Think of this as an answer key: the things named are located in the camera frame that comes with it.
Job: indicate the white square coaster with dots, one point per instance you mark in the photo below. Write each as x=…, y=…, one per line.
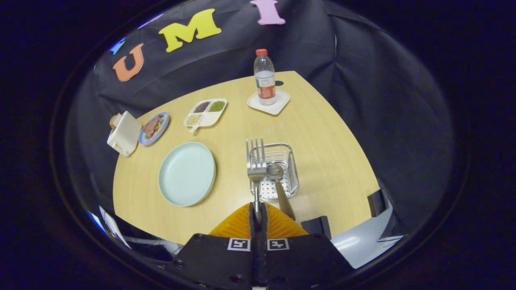
x=274, y=108

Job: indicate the white divided dish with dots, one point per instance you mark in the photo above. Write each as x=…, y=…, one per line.
x=209, y=119

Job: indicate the small blue plate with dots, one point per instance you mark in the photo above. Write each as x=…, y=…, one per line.
x=163, y=129

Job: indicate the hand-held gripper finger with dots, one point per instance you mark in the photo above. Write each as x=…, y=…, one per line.
x=253, y=225
x=263, y=225

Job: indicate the clear red capped water bottle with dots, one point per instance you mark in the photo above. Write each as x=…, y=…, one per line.
x=266, y=86

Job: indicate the toast slice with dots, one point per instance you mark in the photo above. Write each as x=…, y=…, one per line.
x=114, y=121

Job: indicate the pale beans pile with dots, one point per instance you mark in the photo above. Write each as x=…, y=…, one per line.
x=193, y=120

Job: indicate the black backdrop cloth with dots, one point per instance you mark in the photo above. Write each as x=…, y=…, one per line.
x=363, y=100

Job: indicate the light green plate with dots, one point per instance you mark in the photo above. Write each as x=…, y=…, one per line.
x=187, y=175

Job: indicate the dark red beans pile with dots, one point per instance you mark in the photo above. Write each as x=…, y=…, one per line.
x=201, y=107

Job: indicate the white toaster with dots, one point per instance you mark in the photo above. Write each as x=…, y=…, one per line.
x=125, y=135

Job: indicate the brown steak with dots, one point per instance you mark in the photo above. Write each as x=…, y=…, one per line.
x=151, y=127

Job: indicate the green beans pile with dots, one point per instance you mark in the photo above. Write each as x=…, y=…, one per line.
x=217, y=106

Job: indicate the white sheet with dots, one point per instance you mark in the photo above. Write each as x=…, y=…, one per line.
x=113, y=225

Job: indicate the black block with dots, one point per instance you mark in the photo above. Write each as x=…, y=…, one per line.
x=316, y=227
x=377, y=203

